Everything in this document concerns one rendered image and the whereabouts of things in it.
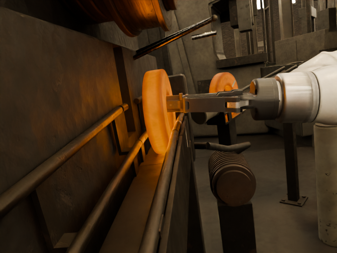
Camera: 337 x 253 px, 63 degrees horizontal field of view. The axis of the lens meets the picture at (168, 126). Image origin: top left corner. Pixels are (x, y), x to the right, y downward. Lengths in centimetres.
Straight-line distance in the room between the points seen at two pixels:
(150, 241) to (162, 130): 27
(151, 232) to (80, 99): 19
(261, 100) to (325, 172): 84
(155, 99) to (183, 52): 280
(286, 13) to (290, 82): 903
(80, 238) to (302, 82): 40
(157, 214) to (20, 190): 10
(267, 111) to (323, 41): 391
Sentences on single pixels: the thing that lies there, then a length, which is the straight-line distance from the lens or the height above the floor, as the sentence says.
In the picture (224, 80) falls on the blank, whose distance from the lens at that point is 97.
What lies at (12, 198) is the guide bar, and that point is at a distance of 21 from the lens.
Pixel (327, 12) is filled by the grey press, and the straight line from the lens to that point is 444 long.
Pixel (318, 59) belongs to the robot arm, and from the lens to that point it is 67.
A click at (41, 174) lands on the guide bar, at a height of 74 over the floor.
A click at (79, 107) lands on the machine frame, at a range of 33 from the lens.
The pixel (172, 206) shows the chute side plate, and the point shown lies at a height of 69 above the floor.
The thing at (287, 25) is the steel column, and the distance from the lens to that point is 948.
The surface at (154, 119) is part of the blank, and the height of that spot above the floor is 74.
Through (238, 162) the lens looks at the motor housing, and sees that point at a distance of 81.
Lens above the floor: 80
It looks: 11 degrees down
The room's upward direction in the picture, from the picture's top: 8 degrees counter-clockwise
